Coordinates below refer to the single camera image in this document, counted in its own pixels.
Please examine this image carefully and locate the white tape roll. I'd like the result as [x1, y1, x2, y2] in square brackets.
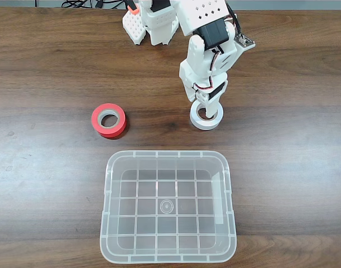
[189, 99, 225, 131]

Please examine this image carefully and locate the clear plastic storage box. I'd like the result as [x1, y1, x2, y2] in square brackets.
[99, 150, 238, 265]

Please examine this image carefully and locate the red tape roll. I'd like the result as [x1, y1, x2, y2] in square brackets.
[90, 103, 128, 140]

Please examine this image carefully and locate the wrist camera on white mount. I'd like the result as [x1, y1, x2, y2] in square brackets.
[233, 31, 256, 53]

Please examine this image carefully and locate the black camera cable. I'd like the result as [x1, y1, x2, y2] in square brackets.
[225, 0, 243, 39]

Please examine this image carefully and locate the black plug with cable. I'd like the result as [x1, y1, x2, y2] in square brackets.
[94, 0, 127, 9]

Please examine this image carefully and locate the black cable loop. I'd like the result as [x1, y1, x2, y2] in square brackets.
[61, 0, 90, 9]

